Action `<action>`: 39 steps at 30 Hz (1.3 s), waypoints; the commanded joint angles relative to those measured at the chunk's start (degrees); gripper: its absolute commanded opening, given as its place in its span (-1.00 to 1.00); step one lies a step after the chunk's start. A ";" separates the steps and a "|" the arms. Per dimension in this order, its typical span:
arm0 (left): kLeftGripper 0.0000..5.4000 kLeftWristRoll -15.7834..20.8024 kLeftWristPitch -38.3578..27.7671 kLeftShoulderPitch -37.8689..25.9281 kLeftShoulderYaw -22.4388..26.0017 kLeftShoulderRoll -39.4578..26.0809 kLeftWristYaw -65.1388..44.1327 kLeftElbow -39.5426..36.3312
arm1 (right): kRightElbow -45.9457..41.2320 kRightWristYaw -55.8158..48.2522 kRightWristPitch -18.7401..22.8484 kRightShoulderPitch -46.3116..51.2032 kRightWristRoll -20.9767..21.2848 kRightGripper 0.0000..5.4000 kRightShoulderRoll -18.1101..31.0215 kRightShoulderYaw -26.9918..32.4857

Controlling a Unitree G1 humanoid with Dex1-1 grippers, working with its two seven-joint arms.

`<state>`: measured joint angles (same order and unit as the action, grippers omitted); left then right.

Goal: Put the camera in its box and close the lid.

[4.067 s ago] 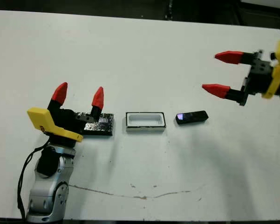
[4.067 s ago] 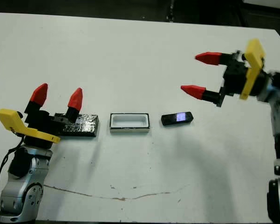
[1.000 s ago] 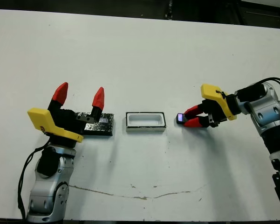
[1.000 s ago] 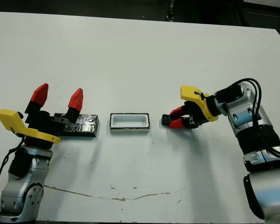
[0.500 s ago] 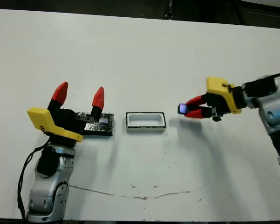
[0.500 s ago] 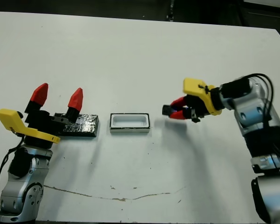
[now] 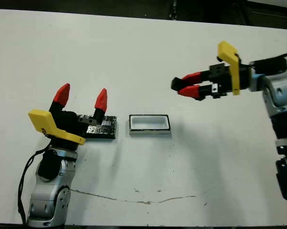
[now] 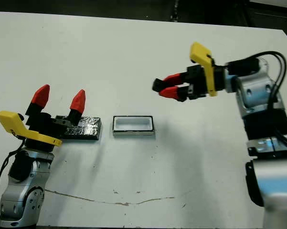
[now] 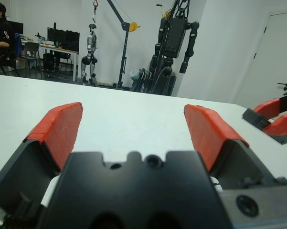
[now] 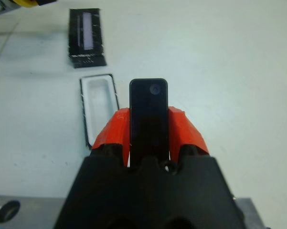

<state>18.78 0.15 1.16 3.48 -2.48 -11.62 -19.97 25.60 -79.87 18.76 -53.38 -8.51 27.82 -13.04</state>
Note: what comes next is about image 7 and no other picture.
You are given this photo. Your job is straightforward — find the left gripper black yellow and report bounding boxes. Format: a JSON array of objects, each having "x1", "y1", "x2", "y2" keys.
[{"x1": 28, "y1": 83, "x2": 108, "y2": 151}]

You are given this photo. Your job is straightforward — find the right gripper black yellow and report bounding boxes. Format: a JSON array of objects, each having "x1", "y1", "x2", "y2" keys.
[{"x1": 178, "y1": 40, "x2": 253, "y2": 101}]

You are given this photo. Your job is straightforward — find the black slim camera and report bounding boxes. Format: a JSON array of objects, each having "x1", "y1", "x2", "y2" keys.
[{"x1": 171, "y1": 76, "x2": 186, "y2": 92}]

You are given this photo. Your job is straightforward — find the glossy black box lid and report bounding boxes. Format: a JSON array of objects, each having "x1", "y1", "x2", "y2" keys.
[{"x1": 82, "y1": 115, "x2": 117, "y2": 140}]

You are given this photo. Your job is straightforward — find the dark cabinet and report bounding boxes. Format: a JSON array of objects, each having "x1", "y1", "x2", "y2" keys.
[{"x1": 241, "y1": 0, "x2": 287, "y2": 41}]

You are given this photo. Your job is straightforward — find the white-lined camera box base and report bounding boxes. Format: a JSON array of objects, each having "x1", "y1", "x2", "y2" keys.
[{"x1": 128, "y1": 114, "x2": 171, "y2": 137}]

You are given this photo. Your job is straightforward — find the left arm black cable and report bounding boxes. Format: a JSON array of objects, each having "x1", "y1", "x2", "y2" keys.
[{"x1": 18, "y1": 146, "x2": 51, "y2": 225}]

